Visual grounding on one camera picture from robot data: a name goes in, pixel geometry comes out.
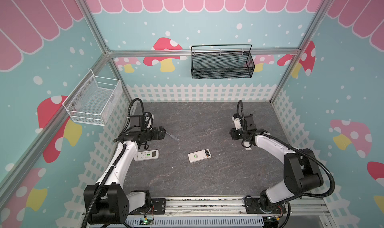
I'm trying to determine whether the black wire mesh basket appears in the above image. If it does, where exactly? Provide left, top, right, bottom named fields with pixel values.
left=191, top=44, right=256, bottom=80

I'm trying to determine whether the white wire mesh basket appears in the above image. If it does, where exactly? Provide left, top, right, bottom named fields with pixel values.
left=63, top=70, right=123, bottom=126

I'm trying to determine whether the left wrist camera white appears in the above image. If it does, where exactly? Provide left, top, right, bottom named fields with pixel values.
left=144, top=112, right=154, bottom=130

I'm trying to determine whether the clear handle screwdriver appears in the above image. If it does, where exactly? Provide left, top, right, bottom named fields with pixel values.
left=166, top=132, right=180, bottom=141

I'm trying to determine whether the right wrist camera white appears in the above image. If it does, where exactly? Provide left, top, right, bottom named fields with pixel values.
left=232, top=113, right=244, bottom=130

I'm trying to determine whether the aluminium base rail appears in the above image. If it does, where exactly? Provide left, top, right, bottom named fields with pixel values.
left=152, top=196, right=330, bottom=217

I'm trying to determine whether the white remote control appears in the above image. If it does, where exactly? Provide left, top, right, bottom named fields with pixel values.
left=134, top=150, right=159, bottom=162
left=188, top=149, right=212, bottom=163

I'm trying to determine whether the white perforated cable duct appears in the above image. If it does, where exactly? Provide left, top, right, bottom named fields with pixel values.
left=126, top=217, right=265, bottom=228

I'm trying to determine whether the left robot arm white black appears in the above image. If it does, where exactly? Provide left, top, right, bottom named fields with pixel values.
left=81, top=111, right=166, bottom=228

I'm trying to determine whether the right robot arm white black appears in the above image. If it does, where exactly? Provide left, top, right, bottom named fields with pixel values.
left=230, top=101, right=336, bottom=213

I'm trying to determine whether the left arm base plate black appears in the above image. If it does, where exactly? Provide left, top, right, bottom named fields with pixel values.
left=130, top=198, right=167, bottom=216

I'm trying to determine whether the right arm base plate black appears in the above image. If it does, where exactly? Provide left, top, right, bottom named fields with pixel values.
left=244, top=196, right=287, bottom=215

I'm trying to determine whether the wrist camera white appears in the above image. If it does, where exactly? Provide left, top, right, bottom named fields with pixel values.
left=232, top=113, right=244, bottom=130
left=144, top=112, right=154, bottom=130

